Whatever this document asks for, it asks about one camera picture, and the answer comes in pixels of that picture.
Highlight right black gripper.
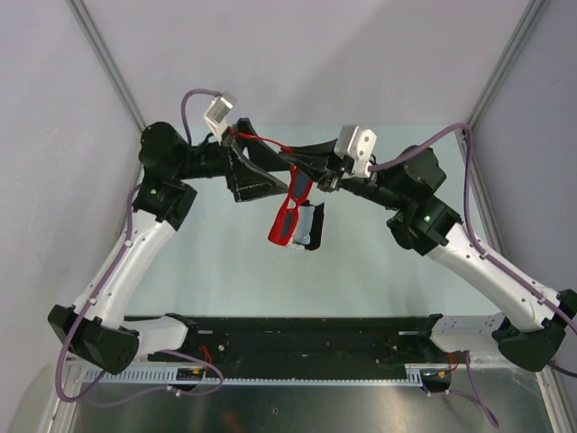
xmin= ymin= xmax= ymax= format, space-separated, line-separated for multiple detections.
xmin=280 ymin=137 xmax=408 ymax=211

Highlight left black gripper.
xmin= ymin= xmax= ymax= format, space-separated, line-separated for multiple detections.
xmin=173 ymin=118 xmax=291 ymax=201

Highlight white geometric glasses case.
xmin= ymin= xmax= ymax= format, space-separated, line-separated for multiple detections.
xmin=288 ymin=202 xmax=325 ymax=252

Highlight red sunglasses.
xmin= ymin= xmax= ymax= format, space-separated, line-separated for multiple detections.
xmin=229 ymin=128 xmax=315 ymax=248

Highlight blue cleaning cloth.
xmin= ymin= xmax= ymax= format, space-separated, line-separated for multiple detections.
xmin=292 ymin=206 xmax=316 ymax=245

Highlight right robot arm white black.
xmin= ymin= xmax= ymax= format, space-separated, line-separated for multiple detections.
xmin=279 ymin=140 xmax=576 ymax=372

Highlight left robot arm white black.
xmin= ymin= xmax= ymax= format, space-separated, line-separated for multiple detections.
xmin=48 ymin=118 xmax=289 ymax=374

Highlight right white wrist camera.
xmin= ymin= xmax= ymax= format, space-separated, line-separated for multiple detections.
xmin=334 ymin=124 xmax=377 ymax=179

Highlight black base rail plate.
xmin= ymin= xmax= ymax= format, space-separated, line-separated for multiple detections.
xmin=121 ymin=316 xmax=492 ymax=380

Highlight grey slotted cable duct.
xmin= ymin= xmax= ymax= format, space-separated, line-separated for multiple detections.
xmin=99 ymin=365 xmax=453 ymax=387

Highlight left aluminium frame post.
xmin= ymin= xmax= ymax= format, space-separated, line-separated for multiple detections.
xmin=66 ymin=0 xmax=146 ymax=133

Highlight aluminium frame post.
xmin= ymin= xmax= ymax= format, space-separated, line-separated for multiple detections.
xmin=467 ymin=0 xmax=551 ymax=130
xmin=66 ymin=0 xmax=146 ymax=133

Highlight right aluminium frame post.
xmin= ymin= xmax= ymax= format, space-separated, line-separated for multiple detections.
xmin=467 ymin=0 xmax=551 ymax=130

